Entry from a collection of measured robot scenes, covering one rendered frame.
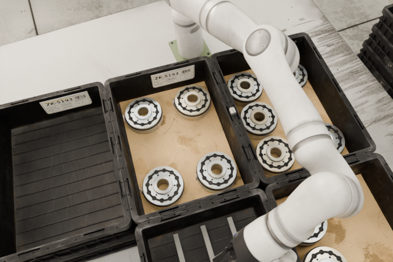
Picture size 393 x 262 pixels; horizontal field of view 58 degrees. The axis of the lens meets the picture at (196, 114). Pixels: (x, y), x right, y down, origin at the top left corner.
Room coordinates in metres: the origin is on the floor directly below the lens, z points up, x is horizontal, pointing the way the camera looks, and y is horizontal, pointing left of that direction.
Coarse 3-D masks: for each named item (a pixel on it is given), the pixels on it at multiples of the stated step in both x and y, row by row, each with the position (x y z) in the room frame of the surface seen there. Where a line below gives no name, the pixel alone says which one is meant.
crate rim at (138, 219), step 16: (176, 64) 0.61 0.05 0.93; (208, 64) 0.61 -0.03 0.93; (112, 80) 0.56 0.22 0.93; (224, 96) 0.50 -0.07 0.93; (112, 112) 0.46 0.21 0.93; (240, 144) 0.37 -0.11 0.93; (128, 176) 0.29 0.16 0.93; (256, 176) 0.28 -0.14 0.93; (128, 192) 0.25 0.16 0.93; (224, 192) 0.25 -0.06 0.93; (240, 192) 0.25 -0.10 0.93; (176, 208) 0.22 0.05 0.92
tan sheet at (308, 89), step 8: (240, 72) 0.66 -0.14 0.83; (248, 72) 0.66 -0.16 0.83; (304, 88) 0.59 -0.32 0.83; (312, 88) 0.59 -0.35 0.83; (264, 96) 0.57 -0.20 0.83; (312, 96) 0.56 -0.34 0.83; (320, 104) 0.54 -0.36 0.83; (240, 112) 0.51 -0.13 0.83; (320, 112) 0.51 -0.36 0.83; (328, 120) 0.48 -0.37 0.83; (280, 128) 0.46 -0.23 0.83; (280, 136) 0.44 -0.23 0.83; (256, 144) 0.41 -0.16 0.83; (344, 152) 0.39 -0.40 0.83; (296, 160) 0.36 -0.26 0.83; (296, 168) 0.34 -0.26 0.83
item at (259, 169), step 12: (288, 36) 0.71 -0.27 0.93; (300, 36) 0.71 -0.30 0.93; (312, 48) 0.66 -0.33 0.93; (216, 60) 0.62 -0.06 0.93; (324, 60) 0.62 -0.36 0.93; (216, 72) 0.58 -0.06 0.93; (336, 84) 0.54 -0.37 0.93; (228, 96) 0.50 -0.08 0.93; (348, 108) 0.46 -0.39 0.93; (240, 120) 0.43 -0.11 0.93; (360, 120) 0.43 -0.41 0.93; (240, 132) 0.40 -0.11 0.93; (372, 144) 0.36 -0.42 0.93; (252, 156) 0.33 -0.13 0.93; (360, 156) 0.33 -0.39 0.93; (300, 168) 0.30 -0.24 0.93; (264, 180) 0.27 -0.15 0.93; (276, 180) 0.28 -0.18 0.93
